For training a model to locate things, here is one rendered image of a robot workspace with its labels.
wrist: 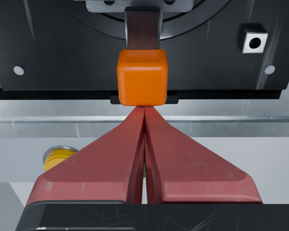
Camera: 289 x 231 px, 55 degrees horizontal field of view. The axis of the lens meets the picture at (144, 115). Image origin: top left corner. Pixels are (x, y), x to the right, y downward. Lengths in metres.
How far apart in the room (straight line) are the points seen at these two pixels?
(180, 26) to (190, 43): 0.03
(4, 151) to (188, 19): 0.23
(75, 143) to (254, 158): 0.29
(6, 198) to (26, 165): 1.82
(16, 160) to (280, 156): 0.37
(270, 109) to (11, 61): 0.23
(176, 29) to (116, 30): 0.04
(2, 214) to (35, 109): 2.07
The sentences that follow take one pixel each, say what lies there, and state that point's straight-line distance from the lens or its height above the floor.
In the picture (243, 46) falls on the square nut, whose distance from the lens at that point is 0.22.
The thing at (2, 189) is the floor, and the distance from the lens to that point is 2.09.
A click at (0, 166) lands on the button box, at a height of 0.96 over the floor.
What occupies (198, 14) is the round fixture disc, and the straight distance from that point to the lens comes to 0.19.
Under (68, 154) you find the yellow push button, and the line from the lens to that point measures 0.30.
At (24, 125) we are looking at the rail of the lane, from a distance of 0.29.
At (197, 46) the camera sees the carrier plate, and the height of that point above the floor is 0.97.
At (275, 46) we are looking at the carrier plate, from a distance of 0.24.
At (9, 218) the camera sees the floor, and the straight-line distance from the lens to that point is 2.35.
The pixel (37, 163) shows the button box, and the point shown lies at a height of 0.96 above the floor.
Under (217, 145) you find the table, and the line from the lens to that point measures 0.44.
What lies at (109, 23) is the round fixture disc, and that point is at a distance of 0.19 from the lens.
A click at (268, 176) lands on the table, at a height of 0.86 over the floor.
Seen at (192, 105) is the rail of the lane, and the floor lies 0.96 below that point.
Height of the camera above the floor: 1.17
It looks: 54 degrees down
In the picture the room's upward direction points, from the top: 180 degrees counter-clockwise
